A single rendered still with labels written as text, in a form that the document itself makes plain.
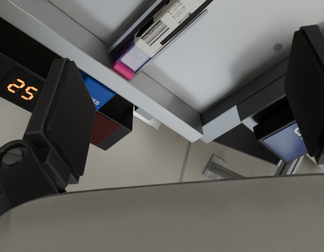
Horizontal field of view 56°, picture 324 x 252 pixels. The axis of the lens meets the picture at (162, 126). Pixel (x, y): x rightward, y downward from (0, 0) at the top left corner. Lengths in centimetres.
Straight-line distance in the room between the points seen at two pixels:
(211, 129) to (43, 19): 14
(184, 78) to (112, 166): 84
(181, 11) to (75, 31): 6
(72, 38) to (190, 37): 7
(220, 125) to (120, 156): 82
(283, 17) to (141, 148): 90
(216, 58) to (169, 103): 4
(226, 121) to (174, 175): 95
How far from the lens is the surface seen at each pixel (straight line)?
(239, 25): 20
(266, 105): 21
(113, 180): 106
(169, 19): 17
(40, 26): 18
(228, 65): 22
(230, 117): 23
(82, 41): 19
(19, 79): 25
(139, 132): 104
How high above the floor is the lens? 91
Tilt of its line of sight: 57 degrees down
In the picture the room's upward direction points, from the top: 112 degrees clockwise
